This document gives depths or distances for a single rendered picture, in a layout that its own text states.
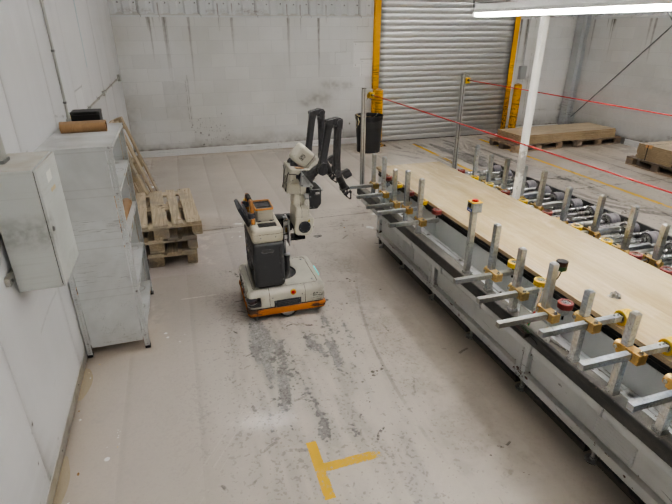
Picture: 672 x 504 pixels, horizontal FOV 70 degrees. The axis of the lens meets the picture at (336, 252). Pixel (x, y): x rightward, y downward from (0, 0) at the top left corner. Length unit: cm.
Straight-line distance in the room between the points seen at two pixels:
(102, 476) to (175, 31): 788
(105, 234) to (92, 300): 52
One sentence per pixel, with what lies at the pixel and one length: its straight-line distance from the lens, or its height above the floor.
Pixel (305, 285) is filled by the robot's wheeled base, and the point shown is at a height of 27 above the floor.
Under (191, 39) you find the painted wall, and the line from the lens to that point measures 972.
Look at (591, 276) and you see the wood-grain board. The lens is 323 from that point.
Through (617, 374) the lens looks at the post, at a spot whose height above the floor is 82.
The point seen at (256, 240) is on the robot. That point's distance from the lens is 382.
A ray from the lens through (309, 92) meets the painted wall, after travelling 1011.
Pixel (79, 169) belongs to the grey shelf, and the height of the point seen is 142.
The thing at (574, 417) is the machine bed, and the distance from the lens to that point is 329.
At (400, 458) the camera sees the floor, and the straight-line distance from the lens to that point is 302.
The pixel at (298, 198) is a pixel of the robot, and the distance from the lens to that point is 398.
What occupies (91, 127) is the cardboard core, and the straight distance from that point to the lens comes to 396.
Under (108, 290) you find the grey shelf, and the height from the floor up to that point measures 54.
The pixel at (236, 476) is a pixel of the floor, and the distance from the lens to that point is 297.
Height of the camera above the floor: 223
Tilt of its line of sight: 25 degrees down
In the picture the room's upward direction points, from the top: straight up
